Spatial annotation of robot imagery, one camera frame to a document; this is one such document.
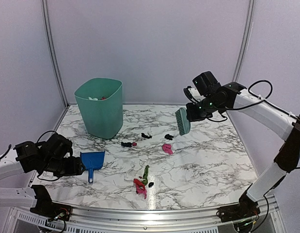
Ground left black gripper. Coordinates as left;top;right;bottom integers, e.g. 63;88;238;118
43;156;85;178

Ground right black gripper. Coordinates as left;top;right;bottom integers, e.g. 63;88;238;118
186;95;224;122

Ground teal hand brush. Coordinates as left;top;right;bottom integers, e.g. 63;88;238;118
175;107;191;136

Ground blue plastic dustpan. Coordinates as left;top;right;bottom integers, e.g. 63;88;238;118
80;151;105;184

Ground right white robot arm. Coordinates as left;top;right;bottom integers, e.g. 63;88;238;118
176;71;300;217

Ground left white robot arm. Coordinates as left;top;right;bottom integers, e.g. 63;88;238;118
0;131;86;207

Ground paper scraps inside bin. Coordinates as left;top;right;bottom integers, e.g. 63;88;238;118
88;97;107;101

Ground black paper scrap right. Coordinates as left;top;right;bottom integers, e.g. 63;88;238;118
164;134;174;140

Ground pink paper scrap centre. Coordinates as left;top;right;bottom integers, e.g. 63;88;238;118
162;143;173;155

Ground black and white paper scrap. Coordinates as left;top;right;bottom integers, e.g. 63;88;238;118
141;130;153;139

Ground black and pink paper scrap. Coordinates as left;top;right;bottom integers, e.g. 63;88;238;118
121;142;137;148

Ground teal plastic waste bin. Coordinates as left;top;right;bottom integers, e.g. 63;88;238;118
74;78;123;139

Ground green paper scrap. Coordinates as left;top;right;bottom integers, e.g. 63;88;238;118
139;165;149;185

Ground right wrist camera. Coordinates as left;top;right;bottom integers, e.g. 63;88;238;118
184;86;204;102

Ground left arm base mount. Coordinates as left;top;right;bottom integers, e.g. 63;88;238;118
30;185;72;221

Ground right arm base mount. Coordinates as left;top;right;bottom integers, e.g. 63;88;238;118
216;191;261;222

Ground aluminium front frame rail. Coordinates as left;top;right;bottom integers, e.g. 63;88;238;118
3;198;286;233

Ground left aluminium corner post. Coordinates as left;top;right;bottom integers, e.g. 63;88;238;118
41;0;69;108

